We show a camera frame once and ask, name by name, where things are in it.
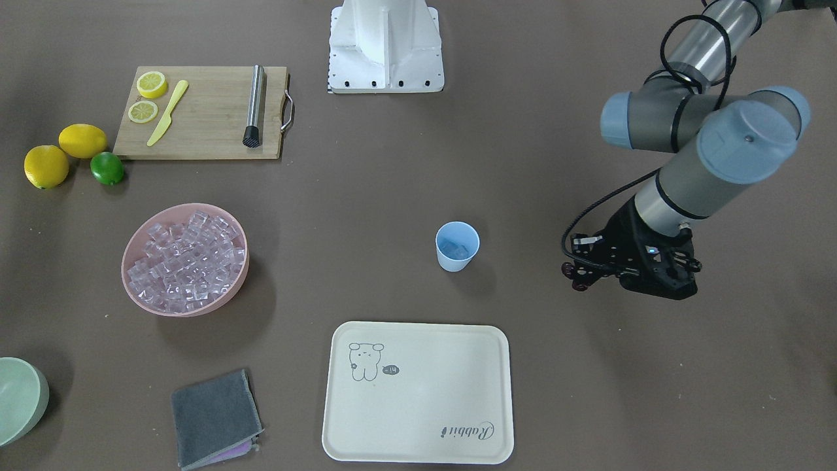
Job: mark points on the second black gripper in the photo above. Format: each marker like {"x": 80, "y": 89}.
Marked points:
{"x": 626, "y": 230}

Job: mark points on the clear ice cube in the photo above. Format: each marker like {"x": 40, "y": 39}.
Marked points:
{"x": 454, "y": 251}

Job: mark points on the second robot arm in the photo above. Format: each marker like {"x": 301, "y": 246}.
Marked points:
{"x": 720, "y": 144}

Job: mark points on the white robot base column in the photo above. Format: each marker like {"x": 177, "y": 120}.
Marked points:
{"x": 385, "y": 47}

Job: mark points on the light blue plastic cup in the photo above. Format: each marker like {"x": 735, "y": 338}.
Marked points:
{"x": 462, "y": 233}

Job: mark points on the pink bowl of ice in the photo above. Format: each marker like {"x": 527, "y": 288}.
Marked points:
{"x": 186, "y": 261}

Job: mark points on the cream rabbit serving tray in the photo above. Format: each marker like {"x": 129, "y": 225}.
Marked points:
{"x": 418, "y": 393}

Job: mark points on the steel muddler black tip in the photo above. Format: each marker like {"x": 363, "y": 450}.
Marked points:
{"x": 252, "y": 135}

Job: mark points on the wooden cutting board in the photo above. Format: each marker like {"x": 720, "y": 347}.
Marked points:
{"x": 209, "y": 120}

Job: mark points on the grey folded cloth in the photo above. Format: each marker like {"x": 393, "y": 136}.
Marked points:
{"x": 215, "y": 420}

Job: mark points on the yellow plastic knife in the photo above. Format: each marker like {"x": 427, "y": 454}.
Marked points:
{"x": 165, "y": 119}

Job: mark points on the lemon half slice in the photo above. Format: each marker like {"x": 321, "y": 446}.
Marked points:
{"x": 152, "y": 85}
{"x": 143, "y": 111}

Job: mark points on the green lime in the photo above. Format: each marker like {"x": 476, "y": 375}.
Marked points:
{"x": 107, "y": 168}

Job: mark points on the yellow lemon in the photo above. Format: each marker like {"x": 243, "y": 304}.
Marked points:
{"x": 83, "y": 141}
{"x": 46, "y": 166}

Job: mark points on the mint green bowl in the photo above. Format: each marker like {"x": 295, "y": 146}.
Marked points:
{"x": 24, "y": 397}

